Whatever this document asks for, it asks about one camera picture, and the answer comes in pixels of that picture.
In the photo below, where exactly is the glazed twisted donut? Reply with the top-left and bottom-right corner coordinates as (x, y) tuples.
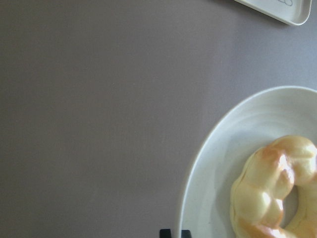
(230, 135), (317, 238)

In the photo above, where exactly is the white round plate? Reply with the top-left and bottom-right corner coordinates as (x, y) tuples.
(172, 86), (317, 238)

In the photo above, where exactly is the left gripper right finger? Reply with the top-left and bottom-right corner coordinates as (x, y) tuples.
(181, 230), (192, 238)

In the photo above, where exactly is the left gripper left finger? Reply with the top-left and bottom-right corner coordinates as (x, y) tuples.
(159, 229), (172, 238)

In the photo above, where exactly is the white rectangular tray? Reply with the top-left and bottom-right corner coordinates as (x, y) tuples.
(236, 0), (312, 26)

